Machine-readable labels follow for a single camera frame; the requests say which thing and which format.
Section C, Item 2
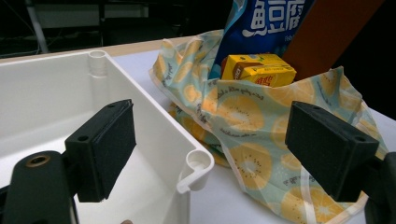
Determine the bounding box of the lemon print fabric bag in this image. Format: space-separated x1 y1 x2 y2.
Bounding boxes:
148 29 389 224

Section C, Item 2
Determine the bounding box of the beige desk with white leg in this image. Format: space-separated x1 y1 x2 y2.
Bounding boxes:
24 0 150 54

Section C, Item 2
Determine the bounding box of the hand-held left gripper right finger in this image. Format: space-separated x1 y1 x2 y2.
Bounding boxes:
284 100 380 203

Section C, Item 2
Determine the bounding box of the blue snack pouch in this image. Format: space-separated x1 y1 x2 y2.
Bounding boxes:
207 0 316 80

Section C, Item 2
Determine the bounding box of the yellow drink carton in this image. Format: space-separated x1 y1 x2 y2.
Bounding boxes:
220 53 298 89

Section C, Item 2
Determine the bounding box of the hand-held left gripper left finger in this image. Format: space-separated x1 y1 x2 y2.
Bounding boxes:
64 98 137 203

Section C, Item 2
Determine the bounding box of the white plastic bin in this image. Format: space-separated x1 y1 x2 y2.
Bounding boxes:
0 49 216 224

